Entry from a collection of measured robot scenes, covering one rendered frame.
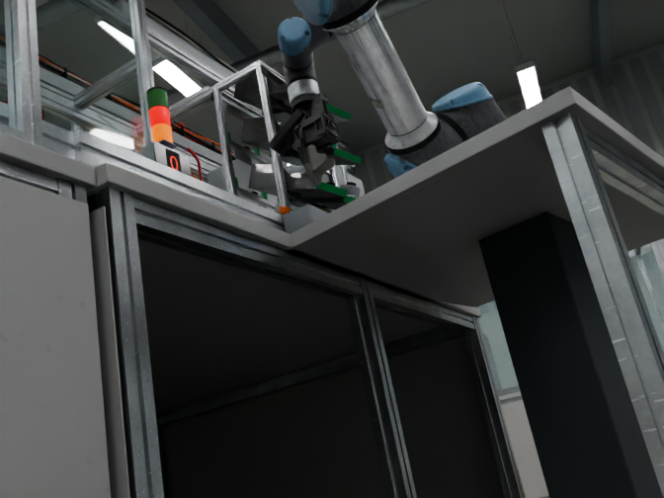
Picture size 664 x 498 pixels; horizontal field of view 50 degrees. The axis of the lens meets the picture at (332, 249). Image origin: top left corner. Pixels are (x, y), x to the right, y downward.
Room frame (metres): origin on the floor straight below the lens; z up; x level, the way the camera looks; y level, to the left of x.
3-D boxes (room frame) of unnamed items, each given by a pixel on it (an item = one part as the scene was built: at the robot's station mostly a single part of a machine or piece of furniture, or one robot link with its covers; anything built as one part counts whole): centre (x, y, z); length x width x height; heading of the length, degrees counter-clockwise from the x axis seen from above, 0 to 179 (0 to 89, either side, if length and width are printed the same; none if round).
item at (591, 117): (1.47, -0.38, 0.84); 0.90 x 0.70 x 0.03; 142
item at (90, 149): (1.32, 0.15, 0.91); 0.89 x 0.06 x 0.11; 152
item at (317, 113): (1.47, -0.02, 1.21); 0.09 x 0.08 x 0.12; 62
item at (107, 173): (1.84, 0.56, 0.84); 1.50 x 1.41 x 0.03; 152
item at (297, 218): (1.46, 0.01, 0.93); 0.21 x 0.07 x 0.06; 152
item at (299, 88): (1.48, -0.01, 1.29); 0.08 x 0.08 x 0.05
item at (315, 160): (1.46, -0.01, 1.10); 0.06 x 0.03 x 0.09; 62
